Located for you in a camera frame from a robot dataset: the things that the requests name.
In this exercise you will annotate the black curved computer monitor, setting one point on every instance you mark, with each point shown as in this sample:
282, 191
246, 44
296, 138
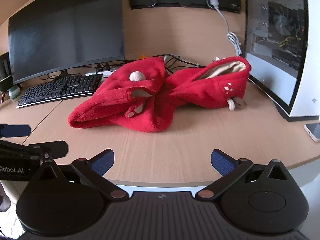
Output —
67, 22

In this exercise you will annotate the black desk speaker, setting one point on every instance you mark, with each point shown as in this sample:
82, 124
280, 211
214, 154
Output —
5, 72

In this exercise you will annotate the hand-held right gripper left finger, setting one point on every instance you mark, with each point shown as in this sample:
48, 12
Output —
103, 163

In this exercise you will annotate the small green jar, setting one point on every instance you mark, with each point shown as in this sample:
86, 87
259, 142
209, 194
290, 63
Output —
14, 92

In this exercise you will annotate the white glass-sided computer case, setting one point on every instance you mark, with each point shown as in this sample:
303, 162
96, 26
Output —
275, 42

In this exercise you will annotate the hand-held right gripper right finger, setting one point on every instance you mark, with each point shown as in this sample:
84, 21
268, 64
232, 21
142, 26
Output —
221, 163

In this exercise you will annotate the white smartphone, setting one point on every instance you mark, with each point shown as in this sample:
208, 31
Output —
313, 131

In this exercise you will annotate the red fleece hooded garment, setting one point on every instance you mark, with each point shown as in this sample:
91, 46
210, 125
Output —
150, 97

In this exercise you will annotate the black computer keyboard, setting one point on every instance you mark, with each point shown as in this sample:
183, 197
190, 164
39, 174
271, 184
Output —
60, 88

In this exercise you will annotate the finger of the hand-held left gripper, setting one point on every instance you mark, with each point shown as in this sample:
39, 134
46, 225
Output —
15, 130
53, 149

